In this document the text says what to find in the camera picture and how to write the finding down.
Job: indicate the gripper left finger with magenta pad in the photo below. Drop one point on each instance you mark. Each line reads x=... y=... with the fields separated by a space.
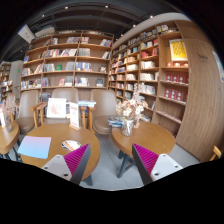
x=70 y=167

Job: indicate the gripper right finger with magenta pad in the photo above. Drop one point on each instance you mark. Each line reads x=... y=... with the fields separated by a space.
x=152 y=166

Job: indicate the light blue mouse pad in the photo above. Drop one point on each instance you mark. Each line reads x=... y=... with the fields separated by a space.
x=37 y=147

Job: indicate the round printed coaster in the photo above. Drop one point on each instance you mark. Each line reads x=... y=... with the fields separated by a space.
x=71 y=145

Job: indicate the round wooden table left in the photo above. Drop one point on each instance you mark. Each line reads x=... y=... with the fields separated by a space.
x=60 y=132

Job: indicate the round wooden table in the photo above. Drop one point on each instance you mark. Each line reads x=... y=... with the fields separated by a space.
x=151 y=136
x=60 y=132

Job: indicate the round wooden table right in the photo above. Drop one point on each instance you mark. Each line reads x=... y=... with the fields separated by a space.
x=151 y=136

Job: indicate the white sign in wooden stand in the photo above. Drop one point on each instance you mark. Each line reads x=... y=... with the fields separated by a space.
x=74 y=116

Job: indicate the stack of books on table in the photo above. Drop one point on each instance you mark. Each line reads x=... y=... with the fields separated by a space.
x=115 y=121

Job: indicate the glass vase with dried flowers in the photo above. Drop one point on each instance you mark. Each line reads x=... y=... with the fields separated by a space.
x=131 y=110

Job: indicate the white framed picture card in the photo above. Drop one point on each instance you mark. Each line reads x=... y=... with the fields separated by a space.
x=56 y=108

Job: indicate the beige armchair left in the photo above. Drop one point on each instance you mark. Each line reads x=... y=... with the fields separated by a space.
x=25 y=118

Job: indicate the beige armchair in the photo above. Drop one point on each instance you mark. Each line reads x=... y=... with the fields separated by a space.
x=25 y=118
x=104 y=108
x=71 y=96

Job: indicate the wooden table far left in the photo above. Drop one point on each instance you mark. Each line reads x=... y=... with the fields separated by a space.
x=9 y=139

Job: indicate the beige armchair middle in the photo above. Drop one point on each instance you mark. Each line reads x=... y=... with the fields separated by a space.
x=71 y=96

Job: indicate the beige armchair right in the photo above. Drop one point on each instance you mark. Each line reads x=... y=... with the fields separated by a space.
x=104 y=108

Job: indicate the wooden bookshelf right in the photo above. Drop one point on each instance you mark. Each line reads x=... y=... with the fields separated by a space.
x=146 y=58

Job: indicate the wooden bookshelf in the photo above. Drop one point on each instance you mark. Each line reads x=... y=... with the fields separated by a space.
x=67 y=59
x=146 y=58

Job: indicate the wooden bookshelf centre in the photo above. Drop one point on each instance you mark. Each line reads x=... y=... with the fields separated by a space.
x=67 y=59

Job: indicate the yellow framed poster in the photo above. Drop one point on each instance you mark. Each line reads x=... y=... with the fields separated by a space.
x=178 y=51

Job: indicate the white ceiling projector box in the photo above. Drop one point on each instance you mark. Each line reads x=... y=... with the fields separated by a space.
x=26 y=33

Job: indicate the curved wooden wall panel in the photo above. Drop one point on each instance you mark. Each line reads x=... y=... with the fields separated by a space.
x=203 y=122

